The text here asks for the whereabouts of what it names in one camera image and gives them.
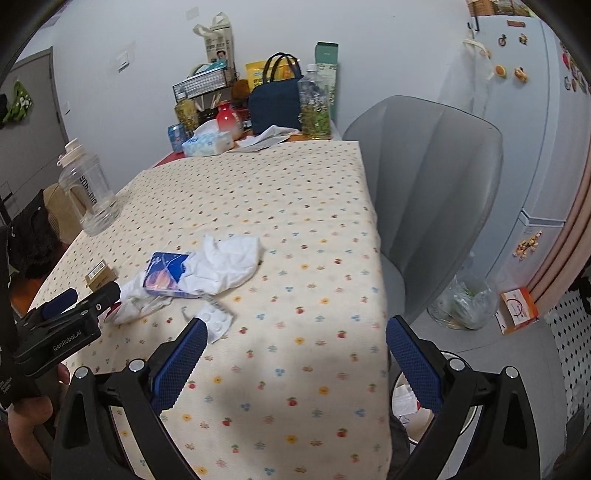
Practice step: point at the black wire basket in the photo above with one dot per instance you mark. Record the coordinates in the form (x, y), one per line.
(202, 83)

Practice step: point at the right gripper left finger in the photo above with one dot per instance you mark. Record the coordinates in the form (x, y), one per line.
(87, 444)

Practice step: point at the yellow snack bag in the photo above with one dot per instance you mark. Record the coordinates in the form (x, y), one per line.
(279, 71)

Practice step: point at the white refrigerator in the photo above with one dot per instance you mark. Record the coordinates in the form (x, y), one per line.
(539, 100)

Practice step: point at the tan wooden chair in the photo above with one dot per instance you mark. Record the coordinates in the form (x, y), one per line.
(23, 290)

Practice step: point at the white paper towel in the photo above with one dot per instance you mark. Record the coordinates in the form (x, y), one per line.
(135, 302)

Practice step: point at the white trash bin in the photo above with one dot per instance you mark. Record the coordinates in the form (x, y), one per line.
(405, 406)

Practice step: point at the blue soda can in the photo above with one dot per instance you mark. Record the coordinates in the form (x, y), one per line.
(177, 136)

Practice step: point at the wicker basket on fridge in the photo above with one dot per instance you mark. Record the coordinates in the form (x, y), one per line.
(499, 7)

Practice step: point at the blue white tissue box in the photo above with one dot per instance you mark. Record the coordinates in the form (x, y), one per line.
(208, 140)

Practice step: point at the green plush hanging toy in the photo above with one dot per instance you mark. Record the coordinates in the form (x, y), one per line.
(21, 106)

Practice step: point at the orange white box on floor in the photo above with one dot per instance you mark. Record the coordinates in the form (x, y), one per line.
(516, 310)

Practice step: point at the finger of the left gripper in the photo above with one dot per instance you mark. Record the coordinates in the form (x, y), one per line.
(59, 304)

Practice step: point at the person's left hand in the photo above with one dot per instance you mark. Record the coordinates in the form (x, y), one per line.
(23, 418)

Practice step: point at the clear plastic bag on floor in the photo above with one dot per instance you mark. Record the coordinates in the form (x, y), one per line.
(468, 303)

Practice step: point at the grey door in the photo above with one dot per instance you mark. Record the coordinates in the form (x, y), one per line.
(30, 148)

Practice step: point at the white papers on table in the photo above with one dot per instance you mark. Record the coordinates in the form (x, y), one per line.
(272, 136)

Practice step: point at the white perforated panel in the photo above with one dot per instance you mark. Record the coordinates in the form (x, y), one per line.
(570, 326)

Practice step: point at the black garment on chair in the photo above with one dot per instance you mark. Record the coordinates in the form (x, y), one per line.
(32, 244)

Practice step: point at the blue tissue pack wrapper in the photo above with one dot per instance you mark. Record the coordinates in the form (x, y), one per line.
(162, 275)

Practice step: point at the small brown cardboard box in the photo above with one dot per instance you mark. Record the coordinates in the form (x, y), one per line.
(99, 275)

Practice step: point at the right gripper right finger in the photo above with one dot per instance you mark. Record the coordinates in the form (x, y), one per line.
(504, 444)

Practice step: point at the floral cream tablecloth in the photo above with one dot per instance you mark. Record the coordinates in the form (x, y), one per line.
(298, 387)

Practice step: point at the green tall box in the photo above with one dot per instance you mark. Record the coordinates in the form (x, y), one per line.
(327, 60)

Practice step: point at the white printed tote bag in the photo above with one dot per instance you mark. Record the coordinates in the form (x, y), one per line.
(218, 40)

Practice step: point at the navy blue lunch bag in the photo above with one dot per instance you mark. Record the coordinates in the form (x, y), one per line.
(276, 102)

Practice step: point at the black utensil holder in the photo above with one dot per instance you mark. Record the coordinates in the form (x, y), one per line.
(207, 114)

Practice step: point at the large clear water jug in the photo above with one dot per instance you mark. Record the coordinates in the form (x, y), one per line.
(94, 204)

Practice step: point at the jar of yellow pickles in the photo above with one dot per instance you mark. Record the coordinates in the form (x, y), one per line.
(186, 113)

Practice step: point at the red white bottle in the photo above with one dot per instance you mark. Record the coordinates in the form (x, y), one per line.
(228, 120)

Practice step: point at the white tissue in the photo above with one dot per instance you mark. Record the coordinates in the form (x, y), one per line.
(220, 265)

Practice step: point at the clear bottle with green contents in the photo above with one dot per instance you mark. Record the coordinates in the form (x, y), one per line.
(315, 108)

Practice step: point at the white pill blister pack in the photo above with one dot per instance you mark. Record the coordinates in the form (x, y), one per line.
(216, 317)

